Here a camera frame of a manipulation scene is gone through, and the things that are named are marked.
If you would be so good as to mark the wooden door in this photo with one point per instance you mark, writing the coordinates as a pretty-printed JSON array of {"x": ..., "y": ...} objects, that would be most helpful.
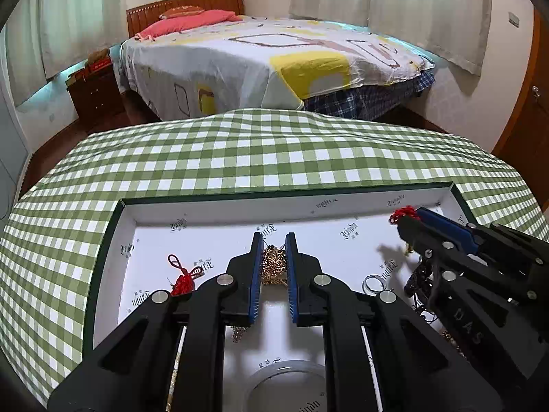
[{"x": 527, "y": 128}]

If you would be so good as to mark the orange patterned pillow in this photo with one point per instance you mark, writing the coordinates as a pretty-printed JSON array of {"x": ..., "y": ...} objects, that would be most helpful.
[{"x": 182, "y": 10}]

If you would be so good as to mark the brown soft item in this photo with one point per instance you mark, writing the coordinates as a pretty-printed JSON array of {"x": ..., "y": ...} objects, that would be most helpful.
[{"x": 97, "y": 55}]

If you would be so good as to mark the green checked tablecloth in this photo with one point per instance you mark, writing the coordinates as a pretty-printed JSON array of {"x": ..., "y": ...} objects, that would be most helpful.
[{"x": 257, "y": 150}]

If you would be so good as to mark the blue plaid bed skirt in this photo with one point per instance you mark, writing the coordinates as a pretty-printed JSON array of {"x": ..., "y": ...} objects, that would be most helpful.
[{"x": 369, "y": 101}]

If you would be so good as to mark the small red knot charm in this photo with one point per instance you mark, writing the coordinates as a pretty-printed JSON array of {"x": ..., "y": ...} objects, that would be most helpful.
[{"x": 403, "y": 213}]

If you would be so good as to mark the pink pillow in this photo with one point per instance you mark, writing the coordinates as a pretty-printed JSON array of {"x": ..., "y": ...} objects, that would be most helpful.
[{"x": 193, "y": 21}]

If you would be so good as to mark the dark green jewelry tray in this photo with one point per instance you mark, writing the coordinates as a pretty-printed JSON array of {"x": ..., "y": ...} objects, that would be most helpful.
[{"x": 214, "y": 231}]

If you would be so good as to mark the wall switch plate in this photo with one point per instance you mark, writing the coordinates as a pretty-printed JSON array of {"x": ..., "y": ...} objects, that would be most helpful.
[{"x": 514, "y": 18}]

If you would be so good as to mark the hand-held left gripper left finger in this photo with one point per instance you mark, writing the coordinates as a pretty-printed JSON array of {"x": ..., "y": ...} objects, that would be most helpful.
[{"x": 256, "y": 274}]

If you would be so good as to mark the wooden nightstand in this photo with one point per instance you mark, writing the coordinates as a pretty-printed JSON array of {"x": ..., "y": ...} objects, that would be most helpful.
[{"x": 96, "y": 98}]

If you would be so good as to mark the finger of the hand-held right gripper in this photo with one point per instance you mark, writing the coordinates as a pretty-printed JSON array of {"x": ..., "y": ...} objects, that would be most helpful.
[
  {"x": 424, "y": 236},
  {"x": 450, "y": 227}
]

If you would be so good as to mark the red box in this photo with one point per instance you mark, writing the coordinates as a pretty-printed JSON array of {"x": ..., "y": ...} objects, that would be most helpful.
[{"x": 99, "y": 65}]

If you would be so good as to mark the bed with patterned sheet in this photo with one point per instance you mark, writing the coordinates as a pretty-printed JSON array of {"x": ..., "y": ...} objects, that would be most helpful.
[{"x": 240, "y": 60}]

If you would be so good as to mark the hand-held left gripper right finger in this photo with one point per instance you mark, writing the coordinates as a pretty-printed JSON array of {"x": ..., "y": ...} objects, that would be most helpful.
[{"x": 293, "y": 274}]

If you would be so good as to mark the wooden headboard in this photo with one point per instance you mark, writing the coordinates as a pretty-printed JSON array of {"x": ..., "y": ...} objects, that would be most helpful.
[{"x": 150, "y": 8}]

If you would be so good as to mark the pale jade bangle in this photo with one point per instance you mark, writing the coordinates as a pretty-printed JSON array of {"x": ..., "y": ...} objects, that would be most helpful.
[{"x": 291, "y": 367}]

